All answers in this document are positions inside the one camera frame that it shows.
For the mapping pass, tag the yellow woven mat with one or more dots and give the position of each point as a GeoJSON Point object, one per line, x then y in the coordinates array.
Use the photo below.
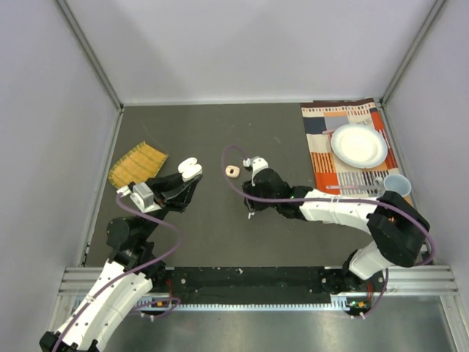
{"type": "Point", "coordinates": [137, 165]}

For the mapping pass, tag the patterned orange placemat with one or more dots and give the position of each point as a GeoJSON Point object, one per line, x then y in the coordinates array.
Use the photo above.
{"type": "Point", "coordinates": [320, 119]}

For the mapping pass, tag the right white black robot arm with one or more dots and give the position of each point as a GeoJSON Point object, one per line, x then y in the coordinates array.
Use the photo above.
{"type": "Point", "coordinates": [398, 231]}

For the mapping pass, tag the pink earbud charging case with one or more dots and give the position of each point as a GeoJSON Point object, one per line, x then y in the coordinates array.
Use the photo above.
{"type": "Point", "coordinates": [232, 171]}

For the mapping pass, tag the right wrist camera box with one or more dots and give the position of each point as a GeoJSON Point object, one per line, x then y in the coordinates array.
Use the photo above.
{"type": "Point", "coordinates": [255, 165]}

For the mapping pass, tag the white paper plate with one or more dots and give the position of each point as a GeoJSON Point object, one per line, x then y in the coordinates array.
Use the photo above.
{"type": "Point", "coordinates": [359, 146]}

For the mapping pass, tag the pink handled fork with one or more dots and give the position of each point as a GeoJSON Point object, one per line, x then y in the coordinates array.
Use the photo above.
{"type": "Point", "coordinates": [352, 187]}

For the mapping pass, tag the pale blue cup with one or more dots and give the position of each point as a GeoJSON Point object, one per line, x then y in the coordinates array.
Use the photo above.
{"type": "Point", "coordinates": [397, 183]}

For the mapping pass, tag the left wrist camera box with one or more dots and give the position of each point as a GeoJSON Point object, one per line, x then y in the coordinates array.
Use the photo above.
{"type": "Point", "coordinates": [141, 195]}

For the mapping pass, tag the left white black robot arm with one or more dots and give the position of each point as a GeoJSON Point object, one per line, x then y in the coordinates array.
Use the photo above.
{"type": "Point", "coordinates": [131, 270]}

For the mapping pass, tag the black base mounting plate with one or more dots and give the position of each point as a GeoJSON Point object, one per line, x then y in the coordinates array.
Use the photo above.
{"type": "Point", "coordinates": [250, 285]}

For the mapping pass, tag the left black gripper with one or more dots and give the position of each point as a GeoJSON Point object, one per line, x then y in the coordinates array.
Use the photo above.
{"type": "Point", "coordinates": [171, 191]}

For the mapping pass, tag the white earbud charging case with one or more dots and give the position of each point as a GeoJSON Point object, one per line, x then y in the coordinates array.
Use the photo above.
{"type": "Point", "coordinates": [189, 169]}

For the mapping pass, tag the aluminium front rail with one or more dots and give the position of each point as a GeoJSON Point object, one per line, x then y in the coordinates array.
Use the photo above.
{"type": "Point", "coordinates": [427, 280]}

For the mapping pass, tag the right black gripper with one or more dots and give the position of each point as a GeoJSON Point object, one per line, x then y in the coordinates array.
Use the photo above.
{"type": "Point", "coordinates": [254, 204]}

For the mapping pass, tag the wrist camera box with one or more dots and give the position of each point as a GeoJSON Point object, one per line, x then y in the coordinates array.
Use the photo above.
{"type": "Point", "coordinates": [255, 165]}
{"type": "Point", "coordinates": [141, 195]}

